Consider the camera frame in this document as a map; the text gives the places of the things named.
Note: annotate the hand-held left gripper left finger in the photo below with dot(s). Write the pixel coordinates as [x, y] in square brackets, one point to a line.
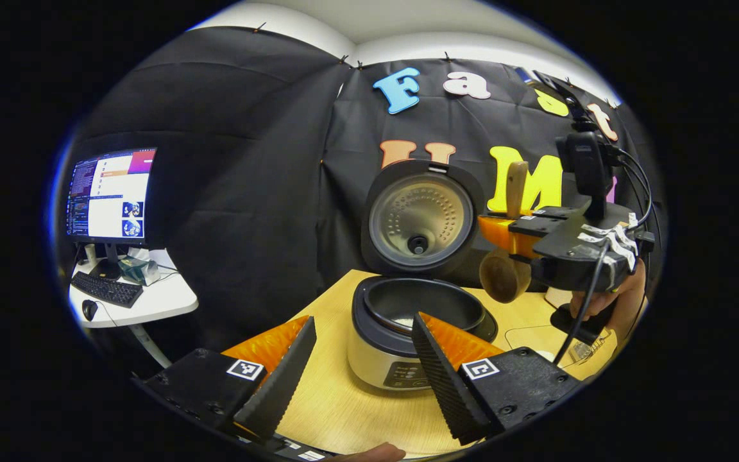
[286, 378]

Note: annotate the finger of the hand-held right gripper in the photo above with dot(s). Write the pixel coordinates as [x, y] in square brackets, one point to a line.
[555, 212]
[526, 226]

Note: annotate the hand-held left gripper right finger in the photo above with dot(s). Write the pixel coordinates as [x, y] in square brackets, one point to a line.
[440, 378]

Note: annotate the wooden spoon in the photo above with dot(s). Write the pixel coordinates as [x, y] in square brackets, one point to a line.
[504, 276]

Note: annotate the silver black rice cooker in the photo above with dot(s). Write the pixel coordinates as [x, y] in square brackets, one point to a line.
[421, 218]

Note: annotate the clear plastic container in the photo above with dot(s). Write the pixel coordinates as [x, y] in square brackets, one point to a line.
[536, 340]

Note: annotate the white side table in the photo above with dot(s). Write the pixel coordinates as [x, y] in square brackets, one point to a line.
[158, 301]

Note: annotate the teal plastic bag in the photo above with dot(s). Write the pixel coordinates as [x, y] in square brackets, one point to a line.
[140, 271]

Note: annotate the black backdrop cloth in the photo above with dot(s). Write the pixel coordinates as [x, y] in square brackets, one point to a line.
[247, 192]

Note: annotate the black keyboard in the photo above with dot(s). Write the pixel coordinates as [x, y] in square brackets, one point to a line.
[108, 290]

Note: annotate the black computer mouse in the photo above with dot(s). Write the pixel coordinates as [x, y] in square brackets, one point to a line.
[90, 310]

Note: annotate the computer monitor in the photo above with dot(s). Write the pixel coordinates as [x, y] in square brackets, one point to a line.
[110, 196]

